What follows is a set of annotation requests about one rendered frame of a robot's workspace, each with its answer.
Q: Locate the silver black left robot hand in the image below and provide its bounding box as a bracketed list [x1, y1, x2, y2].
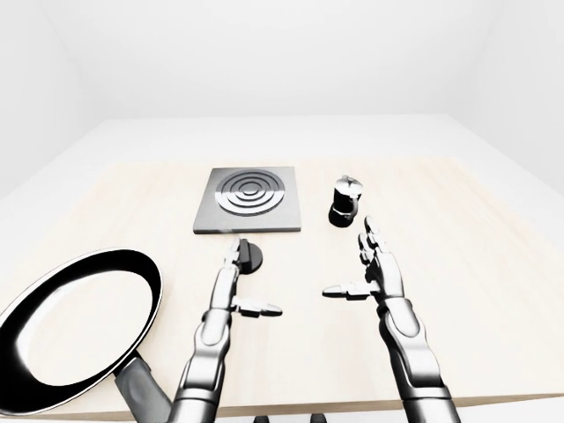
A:
[210, 238, 284, 318]

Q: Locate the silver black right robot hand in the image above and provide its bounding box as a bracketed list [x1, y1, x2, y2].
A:
[322, 215, 408, 303]

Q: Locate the round black stove knob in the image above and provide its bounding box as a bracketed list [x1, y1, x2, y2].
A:
[236, 238, 265, 272]

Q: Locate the flat dark stove plate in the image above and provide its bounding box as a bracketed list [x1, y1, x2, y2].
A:
[192, 166, 303, 234]

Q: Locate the black silver moka pot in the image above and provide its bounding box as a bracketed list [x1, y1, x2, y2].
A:
[328, 174, 364, 228]

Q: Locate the black frying pan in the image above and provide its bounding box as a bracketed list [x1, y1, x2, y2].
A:
[0, 249, 174, 423]

